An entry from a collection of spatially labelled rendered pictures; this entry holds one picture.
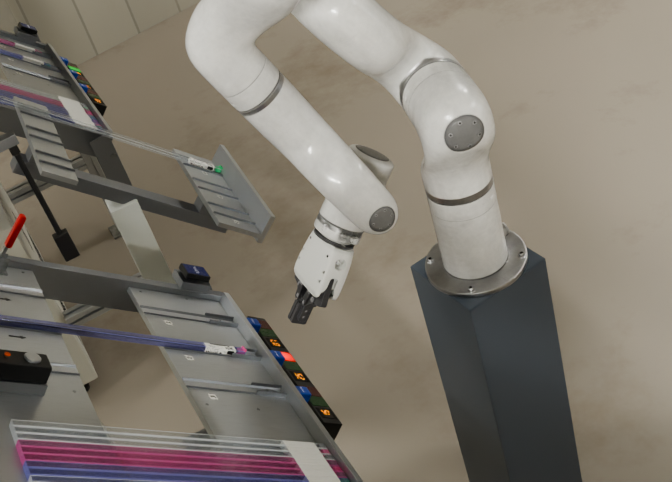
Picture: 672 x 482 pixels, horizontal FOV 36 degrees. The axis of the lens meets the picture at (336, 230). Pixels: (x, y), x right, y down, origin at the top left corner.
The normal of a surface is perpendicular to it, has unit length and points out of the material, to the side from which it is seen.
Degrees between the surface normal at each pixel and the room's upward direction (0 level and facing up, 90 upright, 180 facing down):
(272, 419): 43
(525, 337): 90
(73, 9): 90
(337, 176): 53
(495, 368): 90
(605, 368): 0
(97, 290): 90
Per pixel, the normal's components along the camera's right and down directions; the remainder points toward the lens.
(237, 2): -0.45, 0.78
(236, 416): 0.41, -0.86
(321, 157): -0.18, -0.11
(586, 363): -0.25, -0.76
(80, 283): 0.44, 0.47
